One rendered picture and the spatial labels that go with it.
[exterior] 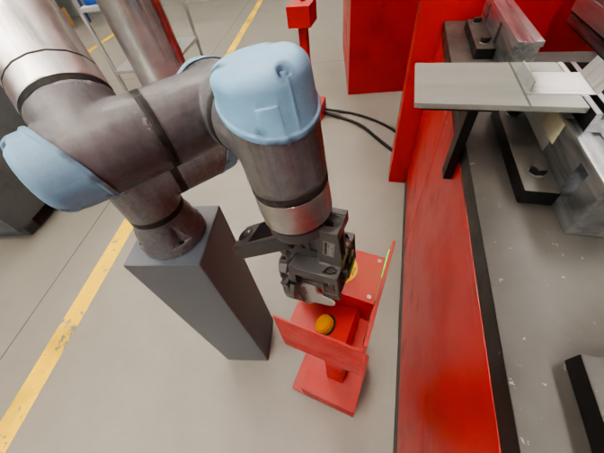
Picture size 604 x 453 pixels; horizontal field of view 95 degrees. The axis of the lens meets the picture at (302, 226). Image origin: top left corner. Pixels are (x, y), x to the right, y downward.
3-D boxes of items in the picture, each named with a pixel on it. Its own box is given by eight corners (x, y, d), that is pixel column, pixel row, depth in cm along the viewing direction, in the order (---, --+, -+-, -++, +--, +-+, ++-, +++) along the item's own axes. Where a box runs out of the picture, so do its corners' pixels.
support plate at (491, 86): (414, 67, 62) (415, 62, 61) (553, 66, 55) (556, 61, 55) (413, 108, 51) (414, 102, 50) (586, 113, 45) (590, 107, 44)
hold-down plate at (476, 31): (463, 28, 105) (466, 18, 103) (479, 27, 104) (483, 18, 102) (473, 59, 87) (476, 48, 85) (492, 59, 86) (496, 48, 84)
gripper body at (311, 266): (340, 306, 35) (330, 249, 26) (280, 287, 38) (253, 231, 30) (357, 258, 39) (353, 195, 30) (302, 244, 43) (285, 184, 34)
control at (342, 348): (319, 267, 69) (315, 219, 56) (383, 287, 64) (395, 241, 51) (285, 343, 58) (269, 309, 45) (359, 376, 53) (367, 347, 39)
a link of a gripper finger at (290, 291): (300, 310, 40) (287, 279, 34) (291, 307, 41) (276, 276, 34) (312, 283, 43) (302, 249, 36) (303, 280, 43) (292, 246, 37)
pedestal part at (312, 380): (311, 340, 122) (308, 331, 113) (367, 363, 114) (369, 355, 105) (292, 388, 111) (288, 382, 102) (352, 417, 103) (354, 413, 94)
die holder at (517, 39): (477, 23, 107) (488, -8, 100) (495, 22, 106) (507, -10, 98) (501, 80, 77) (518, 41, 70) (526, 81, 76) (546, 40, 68)
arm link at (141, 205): (118, 203, 60) (72, 150, 50) (176, 174, 64) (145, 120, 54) (132, 235, 53) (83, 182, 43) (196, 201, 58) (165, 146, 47)
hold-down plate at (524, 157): (489, 115, 67) (494, 102, 65) (515, 116, 66) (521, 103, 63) (516, 202, 49) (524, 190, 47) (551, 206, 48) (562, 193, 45)
